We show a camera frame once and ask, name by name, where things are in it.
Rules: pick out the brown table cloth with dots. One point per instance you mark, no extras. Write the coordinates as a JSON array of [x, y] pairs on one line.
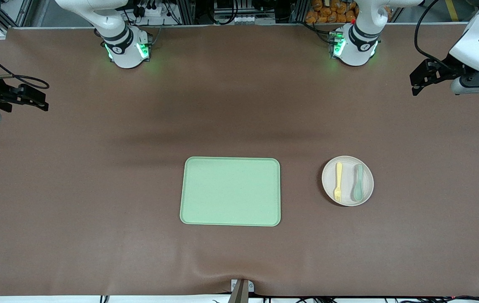
[[96, 210]]

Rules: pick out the light green rectangular tray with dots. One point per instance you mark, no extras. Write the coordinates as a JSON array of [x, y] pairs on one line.
[[231, 191]]

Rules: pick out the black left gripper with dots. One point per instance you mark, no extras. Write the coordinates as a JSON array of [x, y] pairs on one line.
[[444, 69]]

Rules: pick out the white power strip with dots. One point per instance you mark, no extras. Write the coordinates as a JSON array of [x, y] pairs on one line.
[[151, 10]]

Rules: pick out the beige round plate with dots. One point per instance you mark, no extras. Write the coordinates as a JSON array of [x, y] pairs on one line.
[[347, 198]]

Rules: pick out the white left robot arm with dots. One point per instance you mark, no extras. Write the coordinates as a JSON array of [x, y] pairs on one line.
[[355, 46]]

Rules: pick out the white connector block row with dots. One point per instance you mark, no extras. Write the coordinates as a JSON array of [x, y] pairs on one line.
[[235, 19]]

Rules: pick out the yellow plastic fork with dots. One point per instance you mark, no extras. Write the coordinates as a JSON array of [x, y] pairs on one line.
[[338, 176]]

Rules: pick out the grey metal clamp bracket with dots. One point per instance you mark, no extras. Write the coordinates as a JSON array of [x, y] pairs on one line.
[[242, 290]]

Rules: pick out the pile of orange items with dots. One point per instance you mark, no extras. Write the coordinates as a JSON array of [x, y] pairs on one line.
[[327, 12]]

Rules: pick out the green plastic spoon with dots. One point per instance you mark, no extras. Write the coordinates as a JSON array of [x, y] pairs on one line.
[[357, 191]]

